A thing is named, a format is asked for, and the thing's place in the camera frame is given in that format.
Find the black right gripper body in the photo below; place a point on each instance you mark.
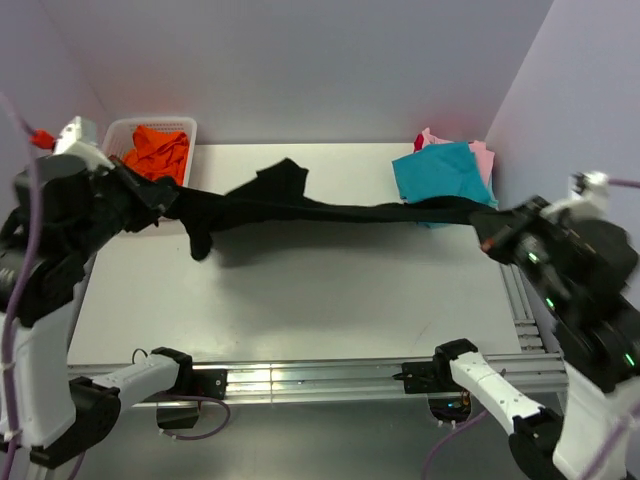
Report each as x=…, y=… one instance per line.
x=525, y=236

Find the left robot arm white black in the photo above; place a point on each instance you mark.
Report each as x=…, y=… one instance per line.
x=66, y=212

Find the pink folded t-shirt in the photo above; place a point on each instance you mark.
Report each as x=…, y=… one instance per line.
x=485, y=158

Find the aluminium mounting rail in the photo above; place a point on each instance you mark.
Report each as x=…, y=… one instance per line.
x=532, y=370

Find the teal folded t-shirt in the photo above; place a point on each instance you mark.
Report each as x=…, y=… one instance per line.
x=441, y=170

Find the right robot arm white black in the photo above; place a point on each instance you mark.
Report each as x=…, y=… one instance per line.
x=579, y=264

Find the black t-shirt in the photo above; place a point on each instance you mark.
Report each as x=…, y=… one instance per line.
x=277, y=194

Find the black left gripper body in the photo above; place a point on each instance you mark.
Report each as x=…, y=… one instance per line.
x=122, y=204

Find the red folded t-shirt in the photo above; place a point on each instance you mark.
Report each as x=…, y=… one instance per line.
x=419, y=143

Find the orange t-shirt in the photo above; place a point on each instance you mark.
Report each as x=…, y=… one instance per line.
x=157, y=154

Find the white plastic basket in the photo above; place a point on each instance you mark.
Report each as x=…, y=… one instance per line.
x=118, y=142

